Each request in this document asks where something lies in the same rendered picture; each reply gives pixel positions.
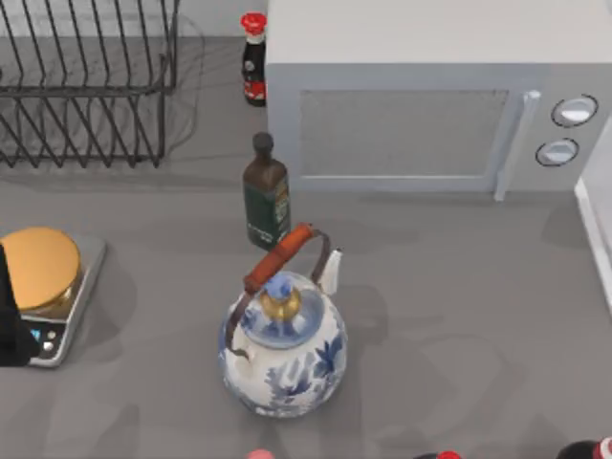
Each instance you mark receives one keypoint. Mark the dark green bottle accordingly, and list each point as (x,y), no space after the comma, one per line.
(265,201)

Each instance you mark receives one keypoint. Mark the blue and white teapot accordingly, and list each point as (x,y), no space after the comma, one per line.
(287,354)

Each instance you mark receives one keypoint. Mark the microwave oven door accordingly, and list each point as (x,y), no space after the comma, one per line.
(401,134)

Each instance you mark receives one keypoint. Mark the dark bottle with red cap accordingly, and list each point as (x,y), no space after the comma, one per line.
(254,72)

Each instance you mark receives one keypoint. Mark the pale microwave oven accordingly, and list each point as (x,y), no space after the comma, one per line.
(430,48)

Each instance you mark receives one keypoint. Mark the pink bottle cap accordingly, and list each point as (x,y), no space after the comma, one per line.
(260,454)

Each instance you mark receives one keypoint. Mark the grey kitchen scale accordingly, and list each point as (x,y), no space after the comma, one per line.
(67,325)

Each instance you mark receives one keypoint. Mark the small microwave knob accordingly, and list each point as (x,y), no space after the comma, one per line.
(556,152)

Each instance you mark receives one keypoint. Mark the red bottle cap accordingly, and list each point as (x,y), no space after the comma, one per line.
(448,455)

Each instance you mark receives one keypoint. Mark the large microwave knob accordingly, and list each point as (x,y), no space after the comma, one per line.
(574,111)

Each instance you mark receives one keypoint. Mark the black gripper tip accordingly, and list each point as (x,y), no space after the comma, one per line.
(12,325)

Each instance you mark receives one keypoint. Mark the dark bottle with red band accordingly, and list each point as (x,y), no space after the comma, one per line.
(588,450)

